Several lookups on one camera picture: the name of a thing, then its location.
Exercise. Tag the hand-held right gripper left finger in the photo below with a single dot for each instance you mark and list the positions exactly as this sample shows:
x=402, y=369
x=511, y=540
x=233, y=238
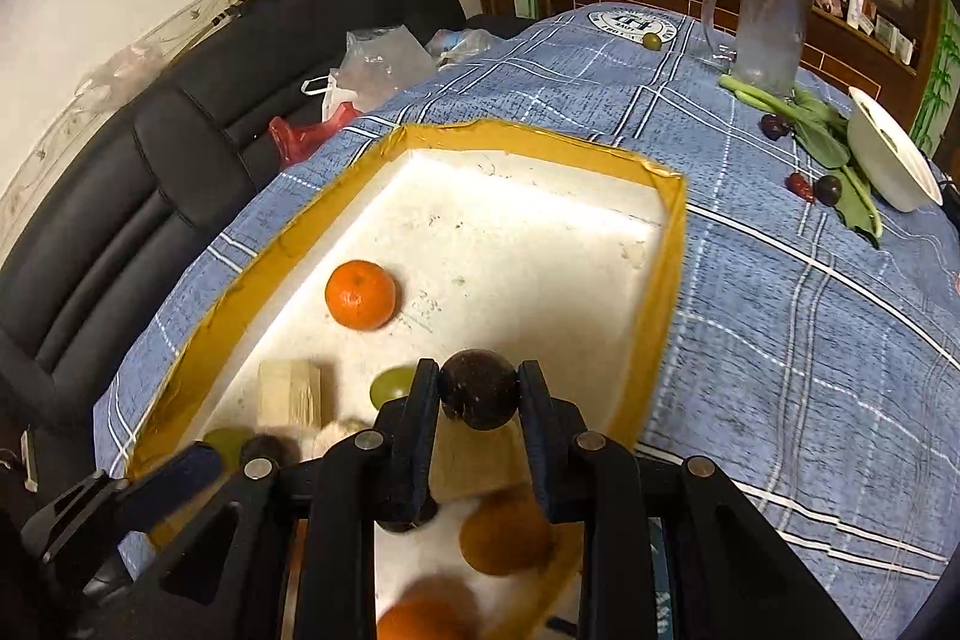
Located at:
x=416, y=430

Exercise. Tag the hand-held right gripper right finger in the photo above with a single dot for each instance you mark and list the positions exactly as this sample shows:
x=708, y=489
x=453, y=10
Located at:
x=540, y=445

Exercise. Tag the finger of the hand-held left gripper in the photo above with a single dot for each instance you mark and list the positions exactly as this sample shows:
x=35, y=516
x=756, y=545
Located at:
x=176, y=479
x=75, y=512

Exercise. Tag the green grape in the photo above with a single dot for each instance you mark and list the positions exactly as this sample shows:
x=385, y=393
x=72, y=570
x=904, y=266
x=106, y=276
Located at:
x=651, y=41
x=390, y=386
x=225, y=441

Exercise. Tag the pale round fruit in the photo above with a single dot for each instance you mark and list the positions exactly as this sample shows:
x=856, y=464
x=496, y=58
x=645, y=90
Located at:
x=337, y=436

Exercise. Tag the orange mandarin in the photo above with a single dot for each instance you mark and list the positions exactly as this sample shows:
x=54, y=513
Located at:
x=424, y=614
x=502, y=535
x=361, y=294

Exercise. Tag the white foam tray yellow tape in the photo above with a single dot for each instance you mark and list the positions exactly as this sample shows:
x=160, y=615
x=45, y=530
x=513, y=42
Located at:
x=510, y=220

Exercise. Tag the blue plaid tablecloth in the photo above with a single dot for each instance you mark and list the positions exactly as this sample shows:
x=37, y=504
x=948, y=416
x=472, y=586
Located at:
x=787, y=347

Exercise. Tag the black leather sofa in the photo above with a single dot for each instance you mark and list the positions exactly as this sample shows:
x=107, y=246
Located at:
x=150, y=175

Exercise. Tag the red plastic bag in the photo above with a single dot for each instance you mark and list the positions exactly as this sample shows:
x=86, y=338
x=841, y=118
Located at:
x=300, y=138

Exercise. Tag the red date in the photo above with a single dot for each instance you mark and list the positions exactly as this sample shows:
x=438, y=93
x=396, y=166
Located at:
x=799, y=186

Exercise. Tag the white plastic bag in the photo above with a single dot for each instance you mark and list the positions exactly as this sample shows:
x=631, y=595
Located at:
x=375, y=63

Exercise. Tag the clear plastic bag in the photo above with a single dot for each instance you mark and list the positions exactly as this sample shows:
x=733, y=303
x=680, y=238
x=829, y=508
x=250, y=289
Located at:
x=461, y=44

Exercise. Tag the green leafy vegetable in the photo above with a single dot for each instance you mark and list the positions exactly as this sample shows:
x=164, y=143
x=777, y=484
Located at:
x=821, y=141

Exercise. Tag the white bowl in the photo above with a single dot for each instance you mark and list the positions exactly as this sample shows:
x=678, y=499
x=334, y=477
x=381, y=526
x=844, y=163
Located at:
x=885, y=160

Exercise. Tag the clear glass mug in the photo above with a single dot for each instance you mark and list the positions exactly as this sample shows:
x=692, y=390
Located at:
x=772, y=33

